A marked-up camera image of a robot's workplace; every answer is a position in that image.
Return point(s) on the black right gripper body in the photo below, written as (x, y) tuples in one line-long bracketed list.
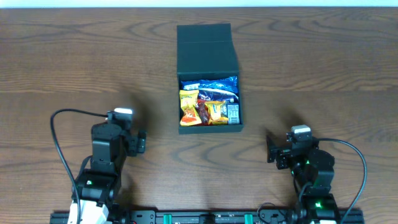
[(285, 160)]

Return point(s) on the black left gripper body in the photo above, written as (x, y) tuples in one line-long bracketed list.
[(137, 143)]

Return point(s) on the yellow orange snack packet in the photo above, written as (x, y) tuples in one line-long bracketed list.
[(188, 103)]

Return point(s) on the red Hacks candy bag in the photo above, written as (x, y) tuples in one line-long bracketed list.
[(202, 112)]

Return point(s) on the small dark blue box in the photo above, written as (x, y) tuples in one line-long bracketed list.
[(233, 113)]

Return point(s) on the dark blue Cadbury chocolate bar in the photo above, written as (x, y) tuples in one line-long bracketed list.
[(209, 94)]

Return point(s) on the small yellow candy packet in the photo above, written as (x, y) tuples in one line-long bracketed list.
[(217, 112)]

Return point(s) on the long blue snack bar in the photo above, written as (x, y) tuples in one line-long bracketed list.
[(226, 84)]

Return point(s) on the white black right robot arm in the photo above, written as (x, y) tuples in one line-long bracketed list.
[(312, 171)]

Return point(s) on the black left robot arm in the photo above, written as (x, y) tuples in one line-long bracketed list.
[(98, 186)]

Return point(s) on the dark green open box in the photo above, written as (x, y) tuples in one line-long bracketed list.
[(205, 52)]

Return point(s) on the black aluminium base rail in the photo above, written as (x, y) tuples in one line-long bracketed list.
[(152, 217)]

